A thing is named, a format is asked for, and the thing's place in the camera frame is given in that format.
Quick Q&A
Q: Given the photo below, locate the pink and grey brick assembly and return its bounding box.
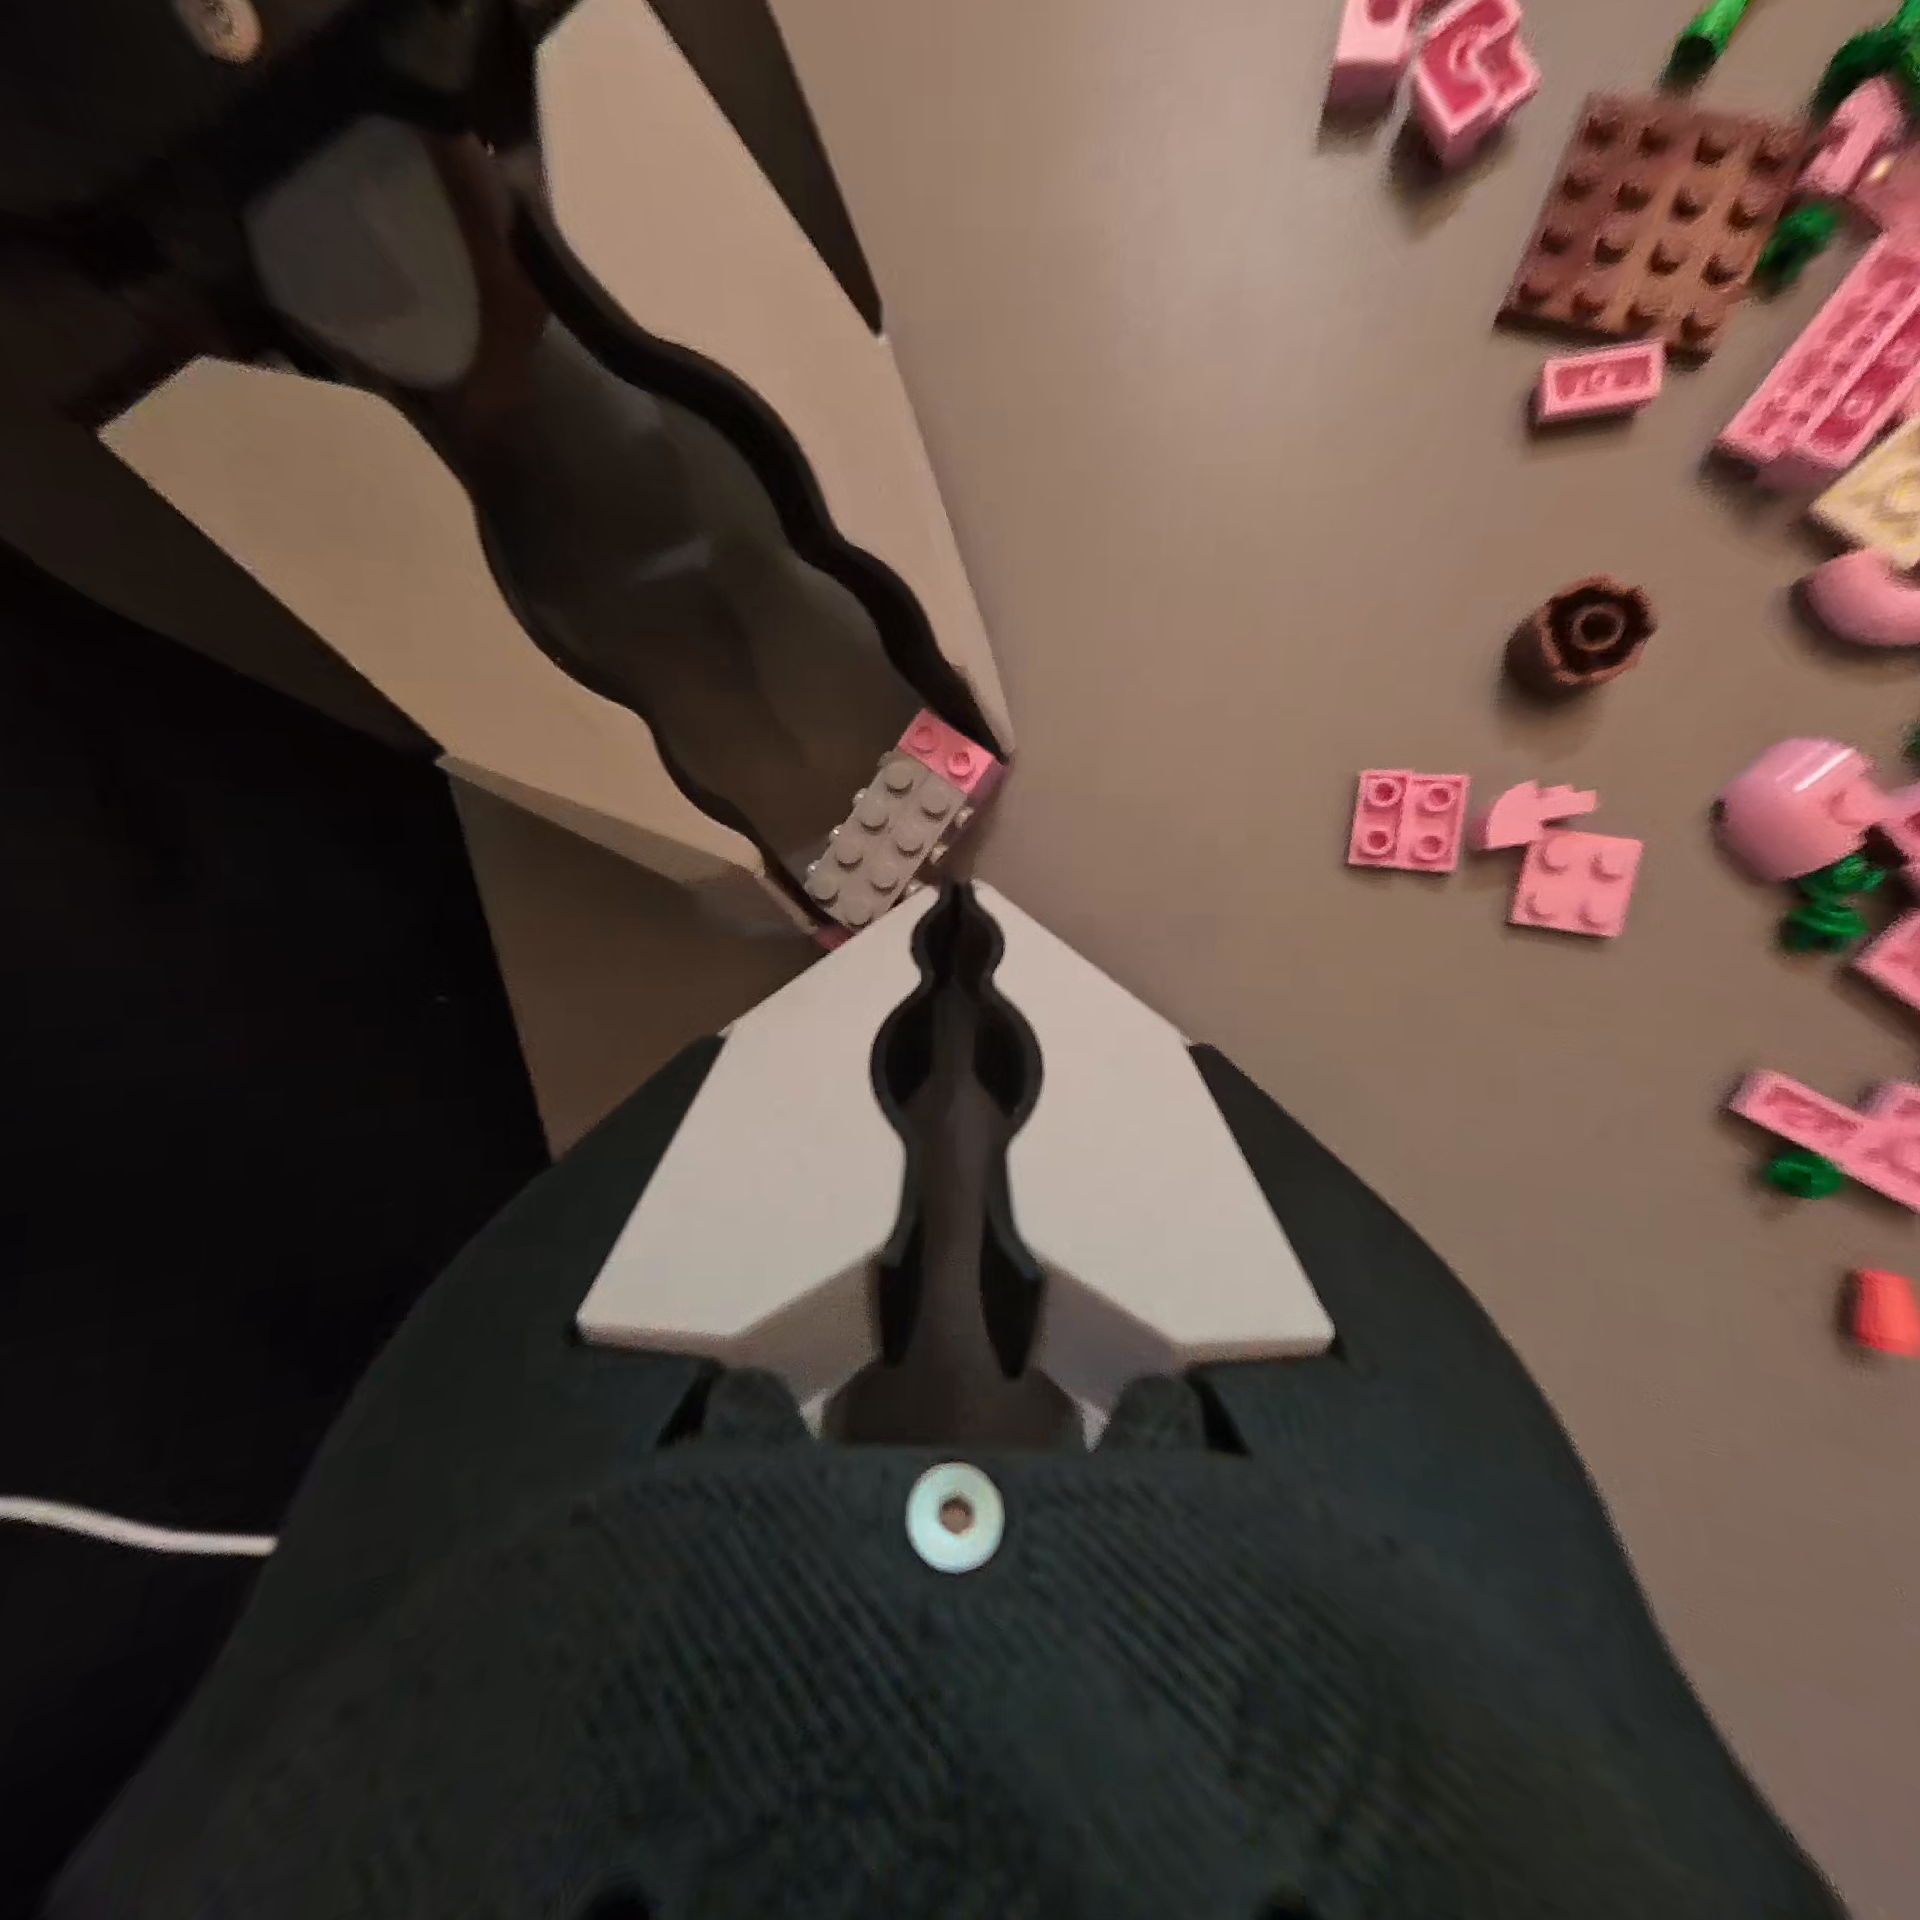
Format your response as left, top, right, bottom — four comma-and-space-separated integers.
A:
810, 707, 1004, 952

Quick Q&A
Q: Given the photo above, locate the brown round toy brick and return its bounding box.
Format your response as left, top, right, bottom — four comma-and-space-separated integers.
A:
1503, 576, 1660, 694

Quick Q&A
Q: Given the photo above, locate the grey studded toy brick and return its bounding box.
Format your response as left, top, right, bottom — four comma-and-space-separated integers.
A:
800, 753, 974, 927

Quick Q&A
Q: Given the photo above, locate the brown studded plate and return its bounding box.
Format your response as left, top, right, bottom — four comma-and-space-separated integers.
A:
1498, 93, 1808, 358

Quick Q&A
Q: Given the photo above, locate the pile of pink toy bricks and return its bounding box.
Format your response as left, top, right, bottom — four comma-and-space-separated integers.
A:
1318, 0, 1920, 1215

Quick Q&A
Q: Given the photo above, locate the white cable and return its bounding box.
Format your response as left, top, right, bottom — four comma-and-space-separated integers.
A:
0, 1493, 279, 1561

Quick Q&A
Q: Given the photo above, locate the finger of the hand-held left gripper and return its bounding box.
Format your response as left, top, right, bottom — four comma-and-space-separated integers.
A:
95, 351, 819, 934
525, 0, 1016, 760

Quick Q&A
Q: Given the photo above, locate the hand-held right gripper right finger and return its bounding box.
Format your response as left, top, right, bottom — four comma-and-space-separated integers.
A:
957, 881, 1340, 1448

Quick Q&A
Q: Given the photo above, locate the cream square toy plate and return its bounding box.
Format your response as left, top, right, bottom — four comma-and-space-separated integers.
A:
1808, 421, 1920, 570

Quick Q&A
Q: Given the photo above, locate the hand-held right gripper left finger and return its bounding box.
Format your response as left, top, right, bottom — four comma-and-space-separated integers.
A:
574, 881, 963, 1414

